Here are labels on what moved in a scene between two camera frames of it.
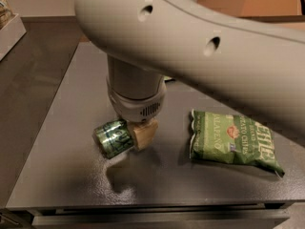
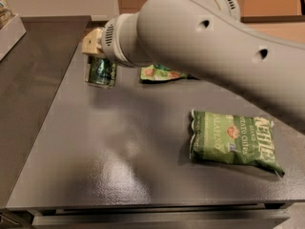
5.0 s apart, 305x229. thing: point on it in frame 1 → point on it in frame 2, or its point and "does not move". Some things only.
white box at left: [10, 34] does not move
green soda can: [114, 138] → [100, 72]
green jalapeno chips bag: [229, 138] does not move
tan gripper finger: [143, 133] → [92, 41]
